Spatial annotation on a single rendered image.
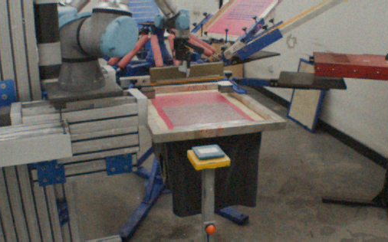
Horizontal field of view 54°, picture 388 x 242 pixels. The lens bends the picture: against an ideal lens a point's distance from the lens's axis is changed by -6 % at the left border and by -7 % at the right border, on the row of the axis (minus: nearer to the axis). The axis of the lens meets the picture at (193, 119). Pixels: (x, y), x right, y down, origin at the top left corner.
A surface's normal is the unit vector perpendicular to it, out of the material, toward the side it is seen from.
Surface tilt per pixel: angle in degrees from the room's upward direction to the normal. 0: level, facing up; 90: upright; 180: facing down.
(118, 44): 97
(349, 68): 91
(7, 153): 90
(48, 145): 90
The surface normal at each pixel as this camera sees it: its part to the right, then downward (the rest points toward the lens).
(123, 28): 0.80, 0.30
